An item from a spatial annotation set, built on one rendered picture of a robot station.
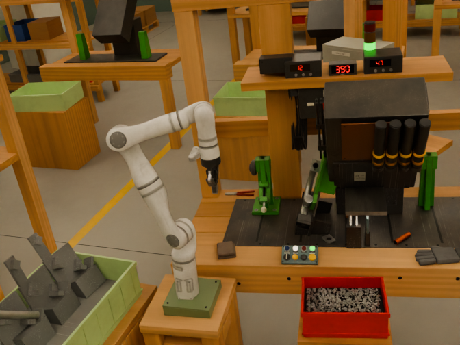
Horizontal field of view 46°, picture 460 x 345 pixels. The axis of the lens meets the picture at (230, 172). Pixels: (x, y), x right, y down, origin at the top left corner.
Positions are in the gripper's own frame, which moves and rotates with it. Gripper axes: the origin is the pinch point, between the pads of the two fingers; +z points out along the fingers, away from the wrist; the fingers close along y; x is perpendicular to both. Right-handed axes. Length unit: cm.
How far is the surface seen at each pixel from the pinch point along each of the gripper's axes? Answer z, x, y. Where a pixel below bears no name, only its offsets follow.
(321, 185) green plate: 15, -39, 29
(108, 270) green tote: 41, 53, 1
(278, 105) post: -8, -19, 65
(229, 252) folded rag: 37.0, 0.1, 9.7
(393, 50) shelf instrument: -32, -71, 64
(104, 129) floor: 130, 228, 381
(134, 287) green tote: 44, 39, -6
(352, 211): 17, -52, 11
